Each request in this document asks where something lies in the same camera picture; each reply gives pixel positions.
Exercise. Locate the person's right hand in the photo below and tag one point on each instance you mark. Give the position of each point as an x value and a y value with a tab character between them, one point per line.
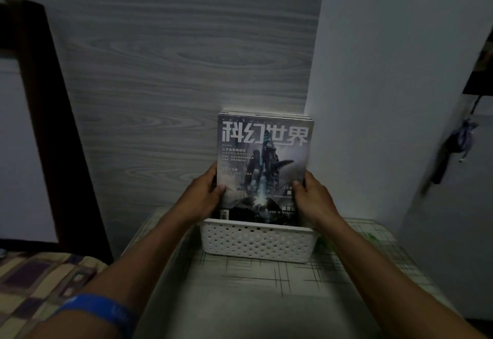
316	204

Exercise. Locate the person's left hand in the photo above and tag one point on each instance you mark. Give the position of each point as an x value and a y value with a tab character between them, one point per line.
198	200

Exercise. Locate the person's left thumb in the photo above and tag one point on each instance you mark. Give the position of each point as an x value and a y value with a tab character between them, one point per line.
221	192

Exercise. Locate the person's right thumb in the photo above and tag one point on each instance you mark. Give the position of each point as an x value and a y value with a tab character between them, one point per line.
298	192

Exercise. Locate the dark sci-fi cover magazine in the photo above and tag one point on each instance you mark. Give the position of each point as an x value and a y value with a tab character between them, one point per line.
265	158

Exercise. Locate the person's right forearm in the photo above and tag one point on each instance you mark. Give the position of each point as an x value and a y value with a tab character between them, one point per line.
377	281

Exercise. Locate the person's left forearm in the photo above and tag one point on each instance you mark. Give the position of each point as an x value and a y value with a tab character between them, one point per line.
134	273

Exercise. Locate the white perforated plastic basket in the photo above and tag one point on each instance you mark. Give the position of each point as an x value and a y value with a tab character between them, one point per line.
258	240

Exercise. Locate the stack of magazines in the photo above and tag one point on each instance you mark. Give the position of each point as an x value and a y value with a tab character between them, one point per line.
265	112

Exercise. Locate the white line-patterned tablecloth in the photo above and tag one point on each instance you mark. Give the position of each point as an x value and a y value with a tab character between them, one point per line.
246	292

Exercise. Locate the blue wristband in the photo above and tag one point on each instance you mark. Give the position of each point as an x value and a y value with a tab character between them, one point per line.
100	308

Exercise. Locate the blue hanging pouch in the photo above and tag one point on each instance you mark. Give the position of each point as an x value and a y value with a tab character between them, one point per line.
465	138

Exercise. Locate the checkered bedsheet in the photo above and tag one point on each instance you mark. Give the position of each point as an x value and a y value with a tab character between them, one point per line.
34	285

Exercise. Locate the dark wooden bed frame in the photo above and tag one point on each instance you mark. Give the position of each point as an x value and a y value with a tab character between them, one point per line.
50	127

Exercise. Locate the dark wall shelf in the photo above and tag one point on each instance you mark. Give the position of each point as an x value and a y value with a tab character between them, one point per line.
481	73

